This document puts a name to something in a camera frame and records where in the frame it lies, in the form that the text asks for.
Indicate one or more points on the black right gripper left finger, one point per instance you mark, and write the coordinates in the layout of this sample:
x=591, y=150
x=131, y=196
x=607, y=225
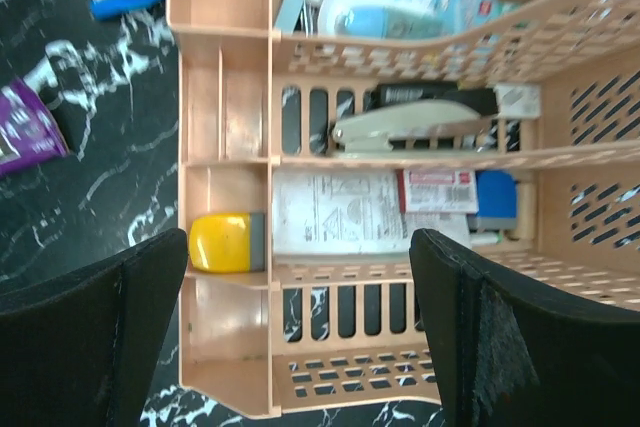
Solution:
x=81, y=349

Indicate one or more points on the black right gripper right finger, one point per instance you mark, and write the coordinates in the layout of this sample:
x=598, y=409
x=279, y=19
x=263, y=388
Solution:
x=509, y=350

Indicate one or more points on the purple m&m's bag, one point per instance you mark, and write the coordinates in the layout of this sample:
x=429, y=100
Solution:
x=29, y=133

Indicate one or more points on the blue grey stamp block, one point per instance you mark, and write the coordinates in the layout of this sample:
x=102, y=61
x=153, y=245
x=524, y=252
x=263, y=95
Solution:
x=497, y=201

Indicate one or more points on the red white staples box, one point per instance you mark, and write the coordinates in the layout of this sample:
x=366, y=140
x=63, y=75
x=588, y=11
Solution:
x=437, y=191

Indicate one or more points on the white instruction leaflet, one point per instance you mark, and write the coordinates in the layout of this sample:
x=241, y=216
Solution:
x=349, y=213

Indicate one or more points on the small white eraser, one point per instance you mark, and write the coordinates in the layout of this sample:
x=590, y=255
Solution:
x=518, y=101

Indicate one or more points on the grey stapler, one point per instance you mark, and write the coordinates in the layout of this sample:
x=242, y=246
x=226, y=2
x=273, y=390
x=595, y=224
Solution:
x=370, y=135

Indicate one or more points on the peach plastic desk organizer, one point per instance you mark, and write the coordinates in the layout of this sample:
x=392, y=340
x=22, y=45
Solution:
x=261, y=90

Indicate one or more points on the white blue blister pack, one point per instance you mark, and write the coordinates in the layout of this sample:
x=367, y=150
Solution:
x=407, y=20

